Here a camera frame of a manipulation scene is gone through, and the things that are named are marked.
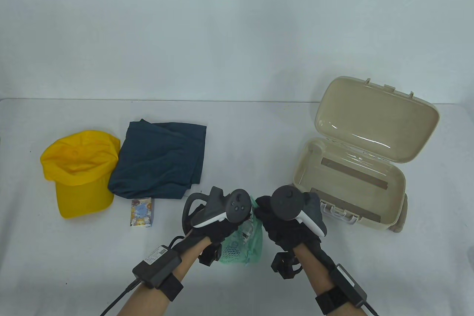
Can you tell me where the person's right hand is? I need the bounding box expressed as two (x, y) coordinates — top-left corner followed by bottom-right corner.
(255, 196), (322, 252)

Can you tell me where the person's right forearm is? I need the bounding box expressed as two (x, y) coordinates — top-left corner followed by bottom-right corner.
(296, 242), (357, 316)

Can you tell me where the person's left hand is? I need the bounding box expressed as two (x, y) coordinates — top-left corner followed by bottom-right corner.
(183, 218), (246, 253)

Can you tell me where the person's left forearm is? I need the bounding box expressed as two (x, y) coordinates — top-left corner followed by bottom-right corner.
(122, 238), (212, 316)

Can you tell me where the black wrist strap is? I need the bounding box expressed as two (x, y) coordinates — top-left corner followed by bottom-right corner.
(159, 273), (185, 302)
(316, 288), (353, 316)

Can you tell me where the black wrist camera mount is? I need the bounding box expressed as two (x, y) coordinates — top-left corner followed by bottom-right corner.
(198, 244), (223, 267)
(271, 251), (303, 280)

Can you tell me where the black wrist sensor box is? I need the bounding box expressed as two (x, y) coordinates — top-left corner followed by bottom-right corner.
(330, 264), (368, 308)
(132, 245), (182, 289)

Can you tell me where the small floral tissue packet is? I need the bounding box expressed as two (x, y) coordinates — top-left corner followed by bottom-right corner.
(130, 198), (154, 228)

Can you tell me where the dark teal folded garment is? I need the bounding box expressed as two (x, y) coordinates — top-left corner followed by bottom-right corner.
(108, 119), (207, 199)

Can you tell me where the small purple liquid bottle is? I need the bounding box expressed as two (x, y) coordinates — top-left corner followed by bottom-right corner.
(237, 220), (260, 245)

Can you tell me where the green mesh bag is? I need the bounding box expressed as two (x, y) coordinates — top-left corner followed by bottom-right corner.
(219, 196), (264, 267)

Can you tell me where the beige hard-shell suitcase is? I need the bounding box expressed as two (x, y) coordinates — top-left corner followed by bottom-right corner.
(293, 76), (441, 234)

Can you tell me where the yellow baseball cap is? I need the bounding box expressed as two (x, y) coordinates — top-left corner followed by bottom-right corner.
(40, 130), (121, 219)

